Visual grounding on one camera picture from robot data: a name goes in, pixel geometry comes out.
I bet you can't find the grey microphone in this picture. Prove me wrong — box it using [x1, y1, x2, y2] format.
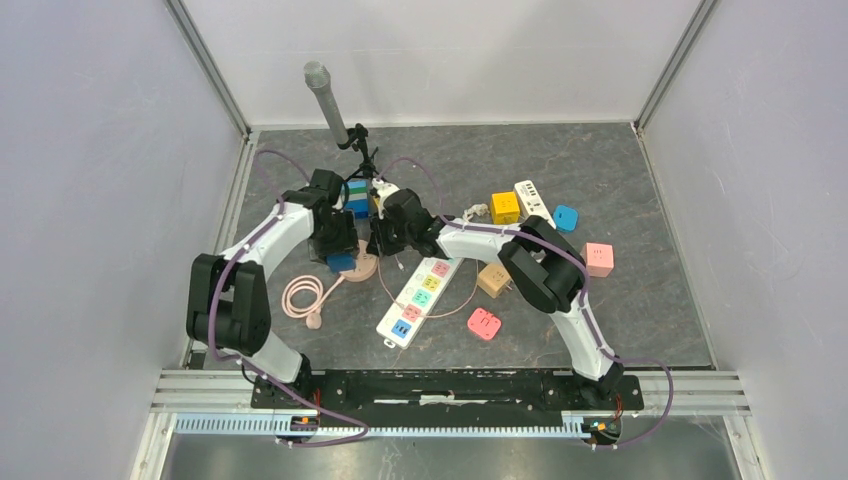
[303, 61, 350, 150]

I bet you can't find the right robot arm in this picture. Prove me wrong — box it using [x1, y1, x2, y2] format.
[369, 181, 624, 408]

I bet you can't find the pink round socket with cable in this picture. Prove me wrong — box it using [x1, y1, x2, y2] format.
[281, 239, 377, 330]

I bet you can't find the black microphone tripod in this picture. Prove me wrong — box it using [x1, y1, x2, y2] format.
[330, 122, 380, 181]

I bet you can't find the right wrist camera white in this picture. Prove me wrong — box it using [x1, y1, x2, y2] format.
[369, 178, 400, 212]

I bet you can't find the large white power strip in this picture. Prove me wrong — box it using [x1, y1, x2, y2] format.
[375, 257, 463, 349]

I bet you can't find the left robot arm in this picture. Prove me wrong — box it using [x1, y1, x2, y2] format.
[185, 169, 359, 408]

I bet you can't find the white slotted cable duct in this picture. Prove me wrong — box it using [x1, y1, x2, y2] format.
[173, 413, 591, 439]

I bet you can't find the purple cable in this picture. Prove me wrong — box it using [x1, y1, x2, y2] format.
[377, 156, 676, 452]
[206, 149, 370, 449]

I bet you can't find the pink cube socket adapter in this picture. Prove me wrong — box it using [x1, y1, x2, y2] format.
[581, 242, 615, 278]

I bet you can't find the blue plug adapter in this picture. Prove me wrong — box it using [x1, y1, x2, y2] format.
[552, 205, 579, 233]

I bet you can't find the small white USB power strip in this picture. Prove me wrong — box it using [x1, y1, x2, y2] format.
[513, 180, 556, 228]

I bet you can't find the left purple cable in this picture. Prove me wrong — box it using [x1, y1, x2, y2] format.
[206, 149, 370, 449]

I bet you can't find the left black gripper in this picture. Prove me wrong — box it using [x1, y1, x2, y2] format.
[309, 209, 362, 267]

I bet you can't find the wooden tan cube adapter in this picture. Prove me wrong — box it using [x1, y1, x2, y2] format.
[476, 263, 512, 299]

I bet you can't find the pink plug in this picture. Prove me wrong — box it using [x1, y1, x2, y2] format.
[466, 308, 502, 341]

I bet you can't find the blue green stacked block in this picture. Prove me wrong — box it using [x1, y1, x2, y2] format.
[341, 179, 370, 219]

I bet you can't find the blue cube adapter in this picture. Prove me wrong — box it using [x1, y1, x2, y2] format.
[325, 253, 356, 274]

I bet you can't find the yellow cube socket adapter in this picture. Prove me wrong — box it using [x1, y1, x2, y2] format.
[489, 191, 521, 225]

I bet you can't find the thin pink charging cable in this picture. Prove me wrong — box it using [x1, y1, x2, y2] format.
[376, 254, 481, 321]

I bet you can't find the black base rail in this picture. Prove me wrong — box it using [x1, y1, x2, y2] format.
[292, 368, 645, 430]

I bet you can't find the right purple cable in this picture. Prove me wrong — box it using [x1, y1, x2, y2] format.
[377, 156, 676, 452]

